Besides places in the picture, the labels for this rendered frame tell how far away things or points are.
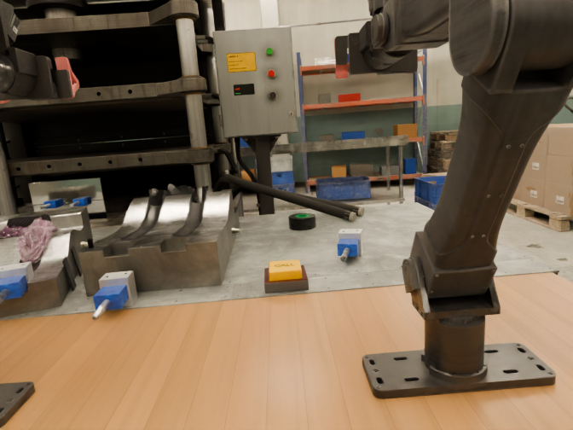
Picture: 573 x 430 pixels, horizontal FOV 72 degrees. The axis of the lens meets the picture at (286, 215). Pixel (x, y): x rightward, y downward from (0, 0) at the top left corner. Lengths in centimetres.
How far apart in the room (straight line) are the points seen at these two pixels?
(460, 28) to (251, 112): 131
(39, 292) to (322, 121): 678
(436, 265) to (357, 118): 701
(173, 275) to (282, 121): 95
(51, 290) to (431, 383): 65
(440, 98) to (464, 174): 734
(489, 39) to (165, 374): 48
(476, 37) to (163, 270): 65
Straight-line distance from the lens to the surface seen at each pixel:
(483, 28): 31
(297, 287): 72
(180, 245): 82
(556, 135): 446
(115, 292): 73
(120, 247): 86
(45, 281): 84
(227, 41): 163
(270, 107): 160
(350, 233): 88
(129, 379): 56
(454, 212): 40
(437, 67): 773
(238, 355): 56
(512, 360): 55
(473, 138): 36
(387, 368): 50
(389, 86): 752
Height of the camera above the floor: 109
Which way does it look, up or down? 12 degrees down
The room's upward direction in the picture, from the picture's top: 4 degrees counter-clockwise
